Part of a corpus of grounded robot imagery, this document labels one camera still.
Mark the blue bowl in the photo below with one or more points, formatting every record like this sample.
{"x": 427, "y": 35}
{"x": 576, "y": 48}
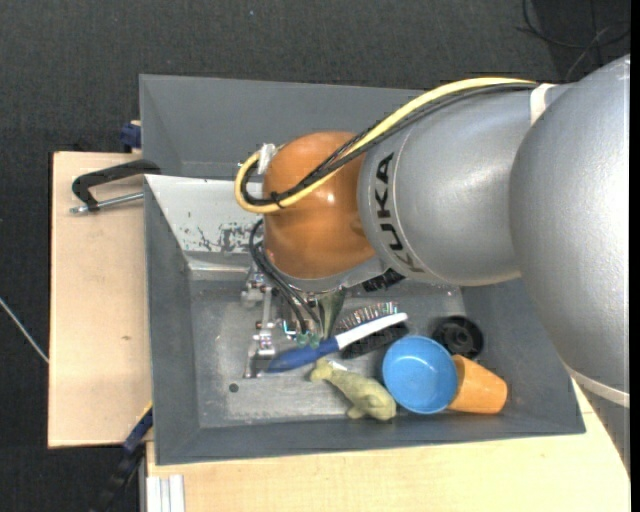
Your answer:
{"x": 417, "y": 375}

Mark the blue and white brush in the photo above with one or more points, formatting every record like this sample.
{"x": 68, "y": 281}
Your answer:
{"x": 305, "y": 356}

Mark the pale flat board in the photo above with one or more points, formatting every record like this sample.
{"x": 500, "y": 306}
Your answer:
{"x": 95, "y": 310}

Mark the orange cup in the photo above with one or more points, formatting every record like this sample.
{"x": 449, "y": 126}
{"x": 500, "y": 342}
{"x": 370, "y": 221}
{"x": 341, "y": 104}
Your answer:
{"x": 480, "y": 387}

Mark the grey metal bin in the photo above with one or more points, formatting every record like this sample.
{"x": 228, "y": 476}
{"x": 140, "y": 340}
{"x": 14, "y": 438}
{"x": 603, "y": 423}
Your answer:
{"x": 210, "y": 350}

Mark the black ribbed round cap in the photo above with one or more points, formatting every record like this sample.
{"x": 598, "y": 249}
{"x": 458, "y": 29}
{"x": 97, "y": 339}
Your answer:
{"x": 457, "y": 337}

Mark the yellow-green toy animal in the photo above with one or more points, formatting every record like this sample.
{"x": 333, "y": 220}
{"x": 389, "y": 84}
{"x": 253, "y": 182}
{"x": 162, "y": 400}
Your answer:
{"x": 365, "y": 392}

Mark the black cylinder on white bracket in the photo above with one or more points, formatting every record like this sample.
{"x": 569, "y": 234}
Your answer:
{"x": 382, "y": 281}

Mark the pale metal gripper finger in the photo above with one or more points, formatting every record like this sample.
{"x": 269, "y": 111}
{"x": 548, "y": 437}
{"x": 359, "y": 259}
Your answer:
{"x": 254, "y": 289}
{"x": 261, "y": 350}

